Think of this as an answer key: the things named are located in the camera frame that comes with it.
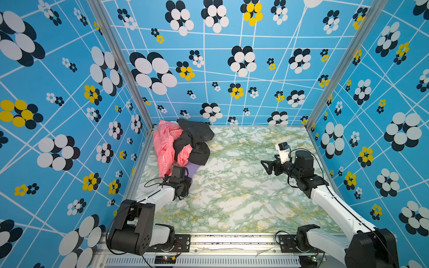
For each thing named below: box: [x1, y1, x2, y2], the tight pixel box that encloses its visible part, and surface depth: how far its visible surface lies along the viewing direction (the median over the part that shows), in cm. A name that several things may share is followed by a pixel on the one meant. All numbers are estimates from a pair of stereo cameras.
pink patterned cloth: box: [153, 120, 193, 180], surface depth 95 cm
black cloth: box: [173, 118, 215, 166], surface depth 102 cm
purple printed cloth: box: [184, 161, 201, 179], surface depth 100 cm
